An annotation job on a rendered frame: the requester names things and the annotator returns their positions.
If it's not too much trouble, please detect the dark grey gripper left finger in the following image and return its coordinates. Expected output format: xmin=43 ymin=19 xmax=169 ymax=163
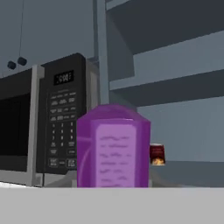
xmin=44 ymin=170 xmax=78 ymax=188

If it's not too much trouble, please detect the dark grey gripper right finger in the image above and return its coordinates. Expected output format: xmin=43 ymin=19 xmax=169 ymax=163
xmin=150 ymin=169 xmax=182 ymax=188

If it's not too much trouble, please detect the purple cereal box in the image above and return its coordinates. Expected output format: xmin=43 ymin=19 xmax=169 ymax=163
xmin=76 ymin=103 xmax=152 ymax=188

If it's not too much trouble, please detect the grey cabinet shelf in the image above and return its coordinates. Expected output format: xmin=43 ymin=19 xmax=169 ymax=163
xmin=108 ymin=67 xmax=224 ymax=109
xmin=105 ymin=0 xmax=224 ymax=56

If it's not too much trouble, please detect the dark round cabinet knob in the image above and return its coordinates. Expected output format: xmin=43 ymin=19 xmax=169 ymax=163
xmin=6 ymin=59 xmax=18 ymax=71
xmin=17 ymin=56 xmax=28 ymax=67

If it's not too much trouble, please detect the grey cabinet door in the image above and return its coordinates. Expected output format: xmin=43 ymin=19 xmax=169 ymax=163
xmin=0 ymin=0 xmax=25 ymax=79
xmin=18 ymin=0 xmax=96 ymax=68

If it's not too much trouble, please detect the red can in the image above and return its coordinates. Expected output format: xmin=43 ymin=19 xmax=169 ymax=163
xmin=149 ymin=143 xmax=167 ymax=166

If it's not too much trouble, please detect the black and silver microwave oven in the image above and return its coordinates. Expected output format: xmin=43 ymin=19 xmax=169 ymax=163
xmin=0 ymin=52 xmax=101 ymax=188

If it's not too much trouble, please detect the open grey wall cabinet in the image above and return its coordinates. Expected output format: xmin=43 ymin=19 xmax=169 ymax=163
xmin=92 ymin=0 xmax=224 ymax=188

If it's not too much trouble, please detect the silver microwave door handle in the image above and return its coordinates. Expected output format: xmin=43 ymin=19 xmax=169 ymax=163
xmin=26 ymin=64 xmax=46 ymax=187

